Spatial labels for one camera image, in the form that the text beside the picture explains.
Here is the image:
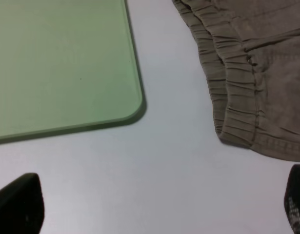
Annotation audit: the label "green plastic tray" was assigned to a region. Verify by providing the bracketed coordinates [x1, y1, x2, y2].
[0, 0, 146, 144]

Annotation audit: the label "khaki jeans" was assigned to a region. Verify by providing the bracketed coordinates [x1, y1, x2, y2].
[173, 0, 300, 162]

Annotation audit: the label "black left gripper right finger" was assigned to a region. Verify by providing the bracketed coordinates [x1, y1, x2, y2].
[284, 164, 300, 234]

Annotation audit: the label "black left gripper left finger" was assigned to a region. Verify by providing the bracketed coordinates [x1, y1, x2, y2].
[0, 173, 45, 234]

